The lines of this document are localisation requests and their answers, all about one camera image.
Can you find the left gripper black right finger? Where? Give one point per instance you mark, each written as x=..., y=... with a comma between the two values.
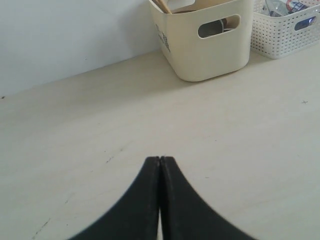
x=184, y=214

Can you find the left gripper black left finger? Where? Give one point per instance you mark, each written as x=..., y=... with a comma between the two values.
x=135, y=216

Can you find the wooden chopstick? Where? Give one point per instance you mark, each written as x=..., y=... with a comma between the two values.
x=163, y=6

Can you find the stainless steel cup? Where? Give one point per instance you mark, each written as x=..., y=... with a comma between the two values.
x=213, y=28

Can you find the brown wooden plate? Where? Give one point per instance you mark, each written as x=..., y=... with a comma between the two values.
x=184, y=11

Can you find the cream plastic storage bin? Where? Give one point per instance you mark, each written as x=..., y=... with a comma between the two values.
x=196, y=59

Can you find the white perforated plastic basket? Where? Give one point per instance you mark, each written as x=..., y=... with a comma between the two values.
x=273, y=30

